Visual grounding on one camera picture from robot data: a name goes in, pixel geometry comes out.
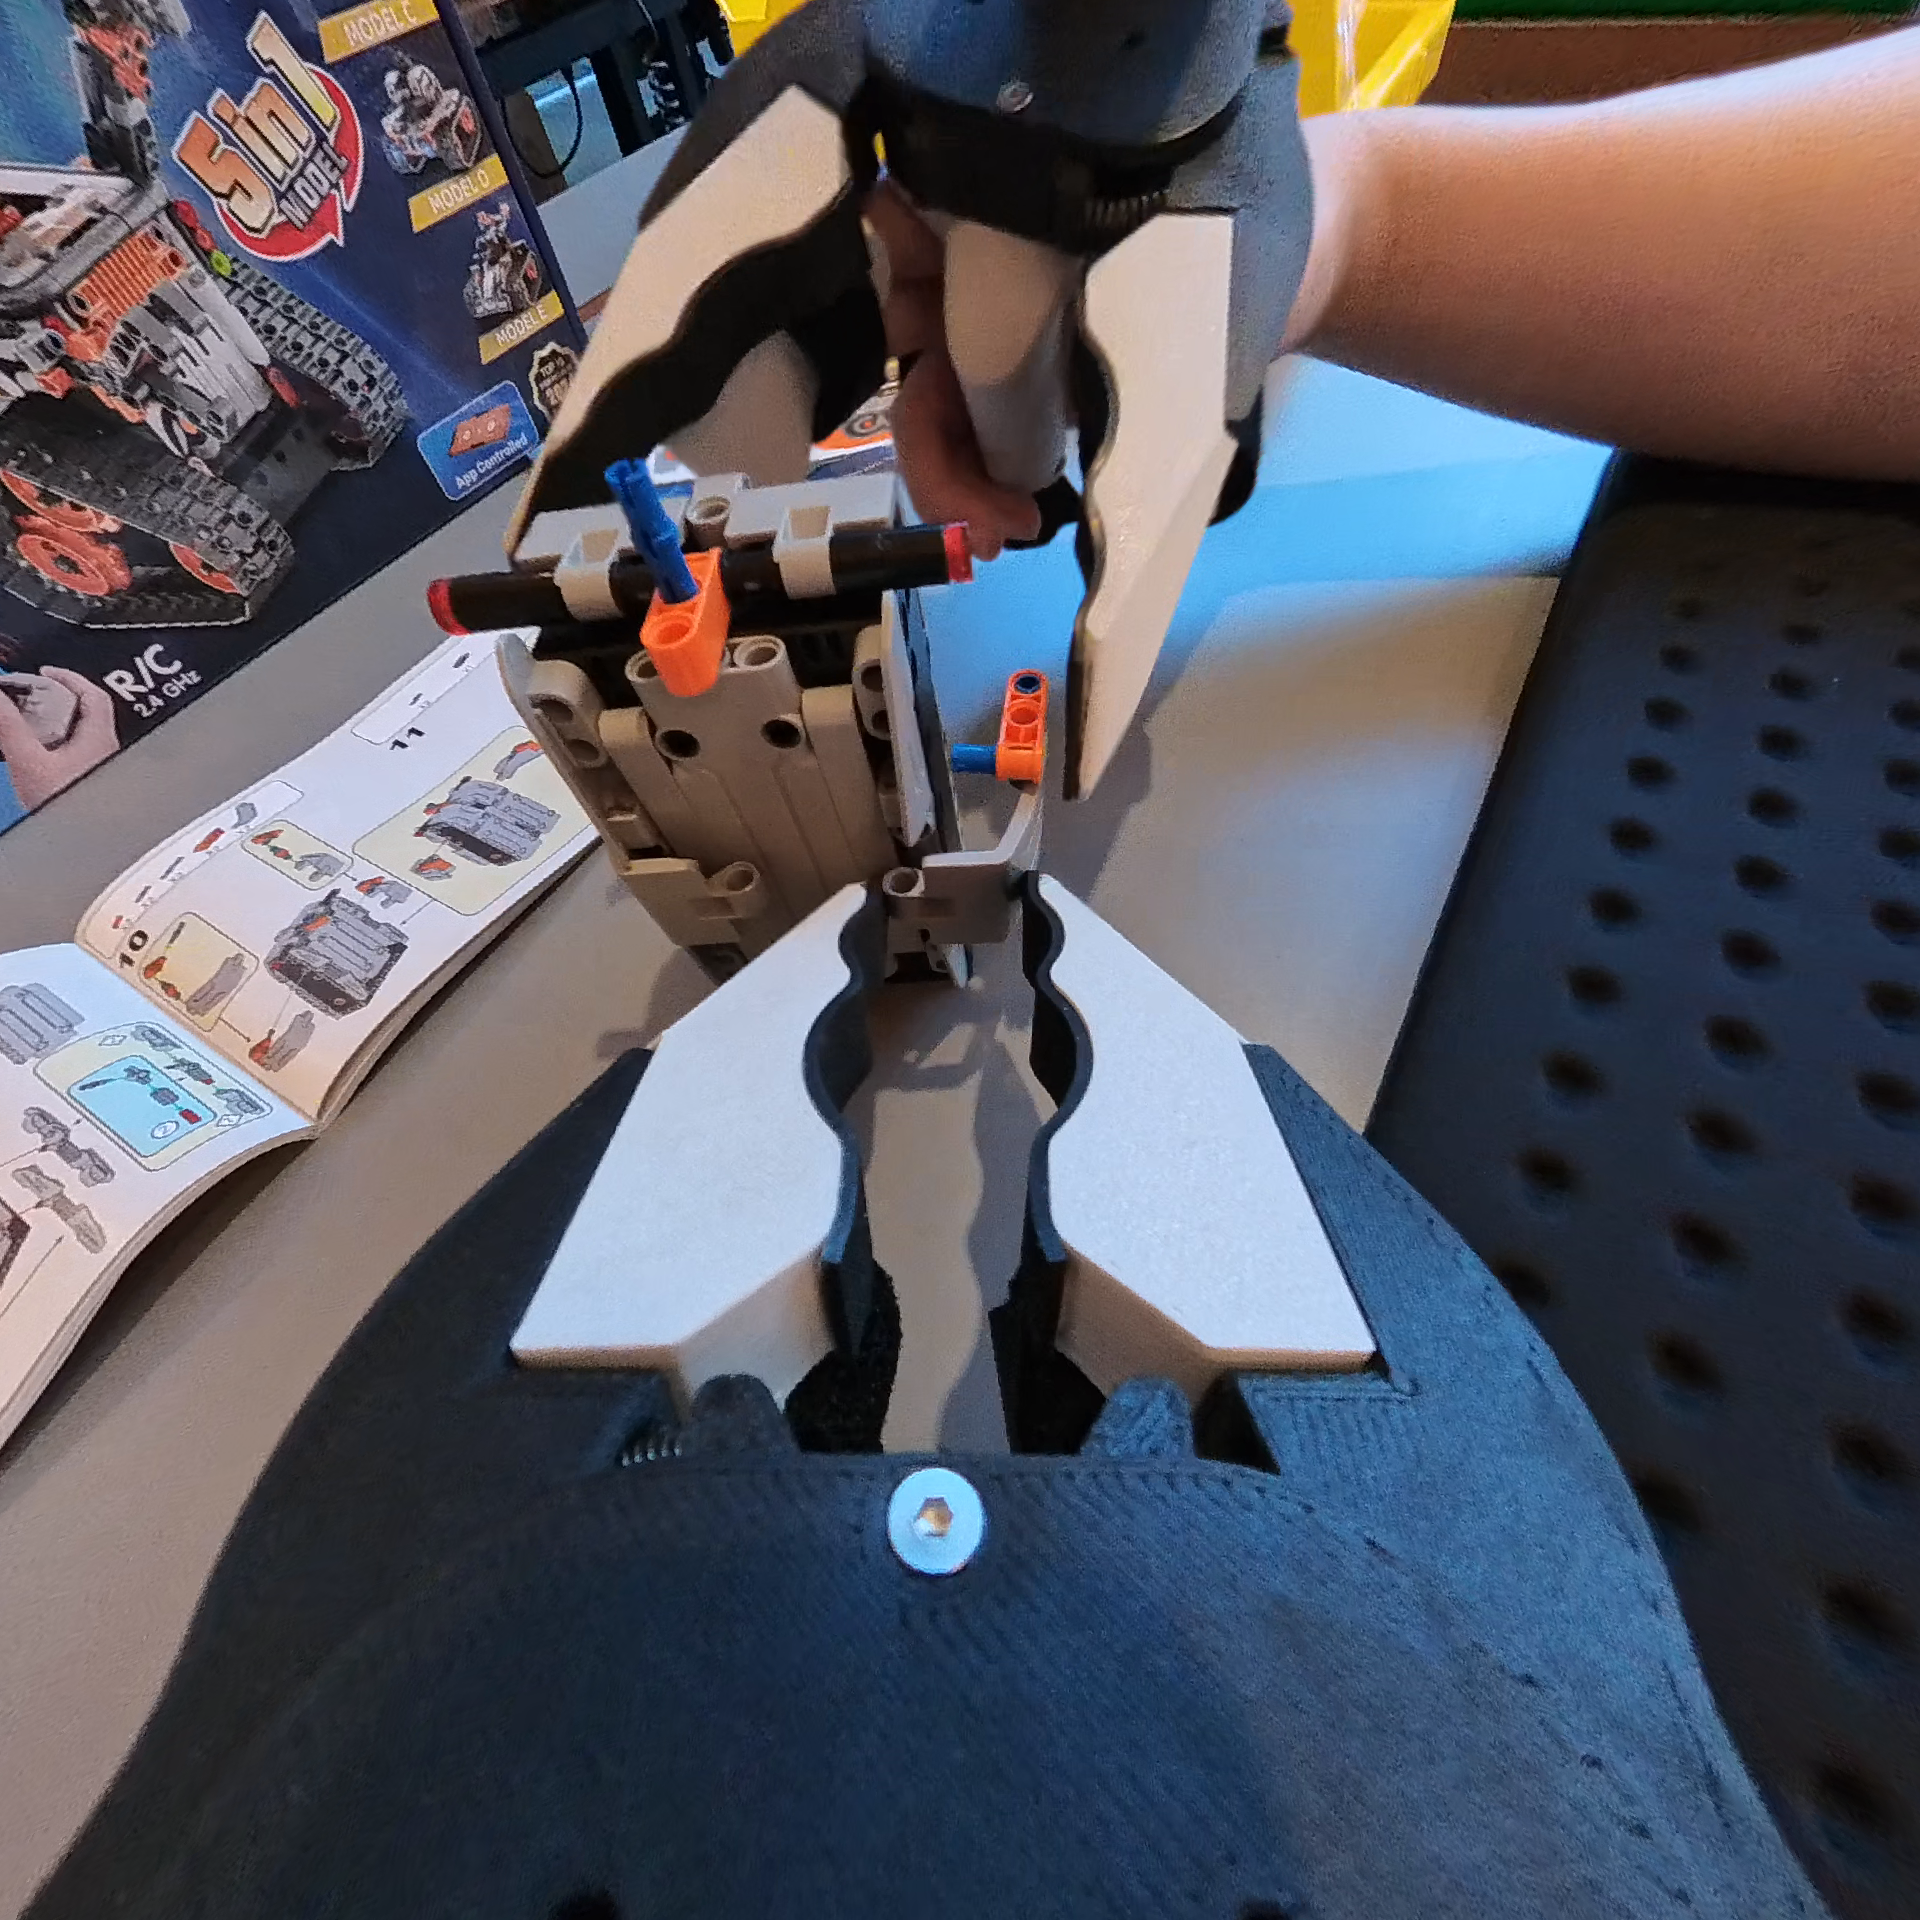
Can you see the small grey panel orange connector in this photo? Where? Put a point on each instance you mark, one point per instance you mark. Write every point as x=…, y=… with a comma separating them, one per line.
x=961, y=892

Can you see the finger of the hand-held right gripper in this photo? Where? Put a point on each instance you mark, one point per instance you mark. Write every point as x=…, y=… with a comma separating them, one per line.
x=674, y=254
x=1170, y=421

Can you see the sticker sheet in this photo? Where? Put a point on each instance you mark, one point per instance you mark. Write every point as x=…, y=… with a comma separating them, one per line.
x=863, y=425

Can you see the person's right hand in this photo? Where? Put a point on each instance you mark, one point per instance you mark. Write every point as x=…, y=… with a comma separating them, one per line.
x=923, y=405

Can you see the open instruction booklet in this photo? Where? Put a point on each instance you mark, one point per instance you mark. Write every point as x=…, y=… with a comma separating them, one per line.
x=225, y=974

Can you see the person's right forearm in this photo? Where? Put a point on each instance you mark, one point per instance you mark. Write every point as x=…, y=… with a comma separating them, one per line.
x=1575, y=254

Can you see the black perforated plastic panel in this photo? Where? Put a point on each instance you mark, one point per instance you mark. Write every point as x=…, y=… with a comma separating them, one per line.
x=1725, y=974

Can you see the blue robot kit box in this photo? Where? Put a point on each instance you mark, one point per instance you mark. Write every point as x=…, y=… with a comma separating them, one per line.
x=225, y=375

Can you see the grey brick robot assembly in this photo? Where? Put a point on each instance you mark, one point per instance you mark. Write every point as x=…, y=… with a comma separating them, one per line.
x=751, y=751

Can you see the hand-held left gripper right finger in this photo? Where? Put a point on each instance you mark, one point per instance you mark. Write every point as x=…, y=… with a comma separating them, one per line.
x=1201, y=1200

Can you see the yellow plastic bin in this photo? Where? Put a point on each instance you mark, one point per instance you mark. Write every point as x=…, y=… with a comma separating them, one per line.
x=1381, y=44

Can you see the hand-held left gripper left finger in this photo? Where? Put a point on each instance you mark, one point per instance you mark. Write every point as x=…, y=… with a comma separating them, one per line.
x=690, y=1200

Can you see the grey desk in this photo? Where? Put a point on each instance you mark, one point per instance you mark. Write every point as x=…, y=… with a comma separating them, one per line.
x=1351, y=675

